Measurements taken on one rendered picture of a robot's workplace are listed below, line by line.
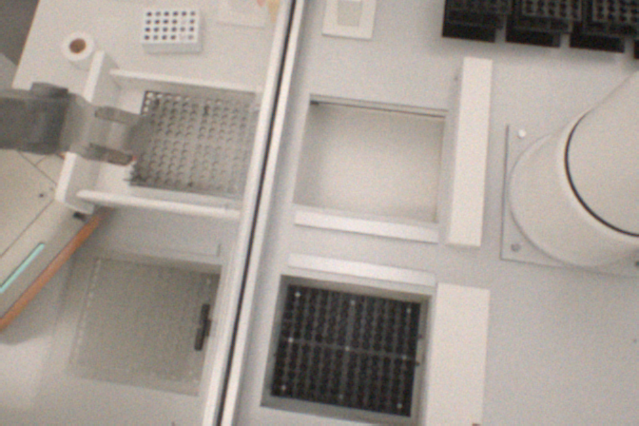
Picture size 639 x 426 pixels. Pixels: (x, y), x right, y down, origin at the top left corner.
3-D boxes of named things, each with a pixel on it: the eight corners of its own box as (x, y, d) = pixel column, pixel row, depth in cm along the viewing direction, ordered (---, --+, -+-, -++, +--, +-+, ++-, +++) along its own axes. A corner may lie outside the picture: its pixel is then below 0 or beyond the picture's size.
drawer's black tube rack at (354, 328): (275, 390, 88) (270, 395, 82) (291, 286, 93) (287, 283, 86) (405, 411, 87) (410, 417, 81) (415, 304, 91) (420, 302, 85)
